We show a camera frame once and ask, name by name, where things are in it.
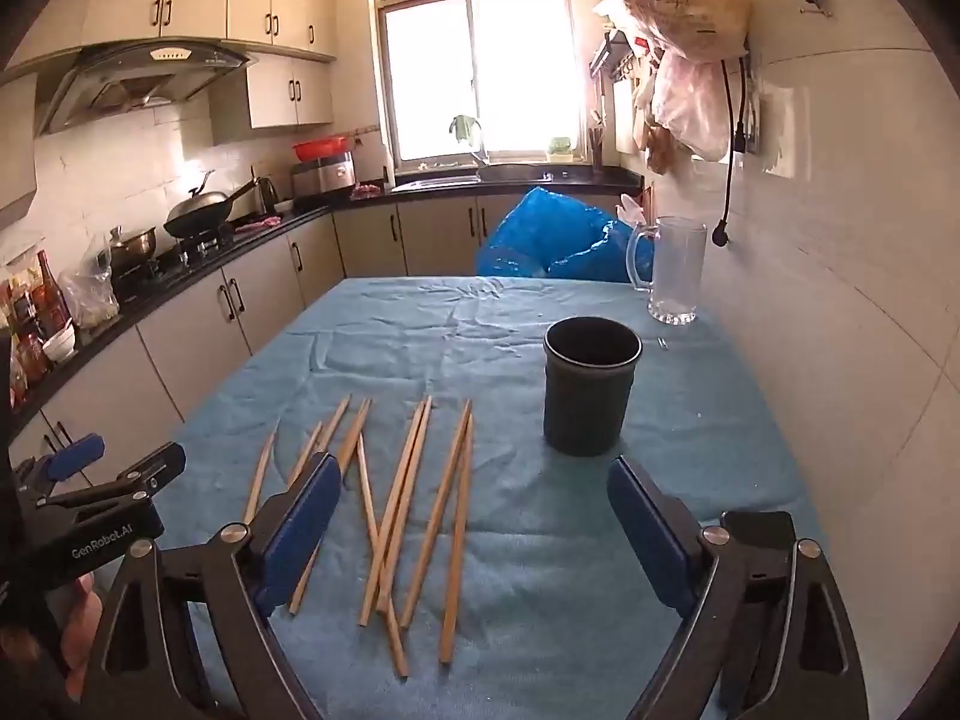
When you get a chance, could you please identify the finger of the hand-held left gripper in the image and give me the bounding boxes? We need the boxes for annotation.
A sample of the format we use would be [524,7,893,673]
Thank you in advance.
[34,442,187,512]
[11,433,107,500]

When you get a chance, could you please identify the pink hanging plastic bag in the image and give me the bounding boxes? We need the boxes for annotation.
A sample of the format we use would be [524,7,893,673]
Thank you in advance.
[632,51,734,164]

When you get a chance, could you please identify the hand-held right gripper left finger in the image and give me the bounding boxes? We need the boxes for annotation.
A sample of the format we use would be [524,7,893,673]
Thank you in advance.
[81,452,343,720]

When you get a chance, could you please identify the narrow cream wall cabinet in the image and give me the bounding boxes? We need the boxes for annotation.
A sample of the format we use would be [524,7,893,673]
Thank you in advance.
[0,73,39,230]

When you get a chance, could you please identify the white bowl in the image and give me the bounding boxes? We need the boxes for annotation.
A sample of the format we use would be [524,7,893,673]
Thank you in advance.
[40,321,77,362]

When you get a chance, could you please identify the small cream wall cabinet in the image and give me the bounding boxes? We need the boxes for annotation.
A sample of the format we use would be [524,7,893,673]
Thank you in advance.
[209,55,335,146]

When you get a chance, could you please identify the gas stove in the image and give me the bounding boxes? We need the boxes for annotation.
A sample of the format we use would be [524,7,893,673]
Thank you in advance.
[112,231,235,295]

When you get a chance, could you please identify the black utensil cup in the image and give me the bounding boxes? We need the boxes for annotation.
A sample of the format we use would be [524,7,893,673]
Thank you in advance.
[543,316,644,458]

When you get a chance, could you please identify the red plastic basin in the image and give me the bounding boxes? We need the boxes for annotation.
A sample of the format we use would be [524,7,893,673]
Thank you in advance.
[292,136,353,163]

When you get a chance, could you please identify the wall utensil rack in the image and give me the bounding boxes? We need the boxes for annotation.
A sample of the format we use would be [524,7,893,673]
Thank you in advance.
[588,28,647,85]

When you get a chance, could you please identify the person's left hand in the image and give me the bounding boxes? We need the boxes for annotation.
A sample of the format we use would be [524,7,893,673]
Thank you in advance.
[60,572,104,676]

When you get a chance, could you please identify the clear glass mug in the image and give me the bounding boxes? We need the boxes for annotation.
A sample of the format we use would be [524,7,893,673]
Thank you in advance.
[625,215,709,326]

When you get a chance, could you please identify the pile of wooden chopsticks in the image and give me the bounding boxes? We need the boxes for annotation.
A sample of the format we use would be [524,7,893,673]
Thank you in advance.
[241,392,475,678]

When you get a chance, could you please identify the steel pot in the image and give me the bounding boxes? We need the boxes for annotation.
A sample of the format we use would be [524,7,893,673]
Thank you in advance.
[108,224,159,272]

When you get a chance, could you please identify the black cable with plug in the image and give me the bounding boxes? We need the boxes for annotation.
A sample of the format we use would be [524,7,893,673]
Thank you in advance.
[711,58,752,249]

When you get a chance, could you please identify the clear plastic bag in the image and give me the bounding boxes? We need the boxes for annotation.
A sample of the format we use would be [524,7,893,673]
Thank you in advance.
[58,238,122,332]

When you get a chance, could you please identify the glass range hood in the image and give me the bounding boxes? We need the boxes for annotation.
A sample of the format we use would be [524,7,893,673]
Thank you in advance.
[33,40,260,138]

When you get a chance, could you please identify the light blue tablecloth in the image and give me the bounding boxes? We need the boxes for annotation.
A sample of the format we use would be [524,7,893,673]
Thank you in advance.
[97,274,826,720]

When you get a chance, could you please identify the beige hanging plastic bag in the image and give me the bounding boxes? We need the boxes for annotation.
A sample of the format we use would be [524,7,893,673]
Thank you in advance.
[595,0,752,62]

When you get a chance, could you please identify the cream base cabinets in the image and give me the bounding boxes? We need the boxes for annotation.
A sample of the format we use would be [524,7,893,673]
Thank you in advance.
[333,190,646,279]
[0,213,347,482]

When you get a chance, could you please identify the white wall socket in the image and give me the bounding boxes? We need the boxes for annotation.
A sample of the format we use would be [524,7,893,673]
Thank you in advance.
[748,81,797,179]

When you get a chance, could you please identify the steel sink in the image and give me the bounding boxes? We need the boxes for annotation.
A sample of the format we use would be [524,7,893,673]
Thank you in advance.
[393,172,482,191]

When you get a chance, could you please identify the black kitchen countertop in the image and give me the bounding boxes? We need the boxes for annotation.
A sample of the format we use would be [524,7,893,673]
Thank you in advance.
[0,165,646,437]

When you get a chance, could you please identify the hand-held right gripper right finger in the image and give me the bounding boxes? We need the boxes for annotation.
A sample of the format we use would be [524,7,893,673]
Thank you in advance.
[606,456,871,720]

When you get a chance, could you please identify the kitchen window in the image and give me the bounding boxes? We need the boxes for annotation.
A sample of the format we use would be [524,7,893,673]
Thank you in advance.
[370,0,587,167]

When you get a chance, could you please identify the black wok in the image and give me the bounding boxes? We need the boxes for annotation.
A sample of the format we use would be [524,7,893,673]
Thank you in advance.
[163,170,257,238]

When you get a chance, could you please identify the blue plastic bag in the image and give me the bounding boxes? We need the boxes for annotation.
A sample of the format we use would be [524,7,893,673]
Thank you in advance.
[475,187,655,285]

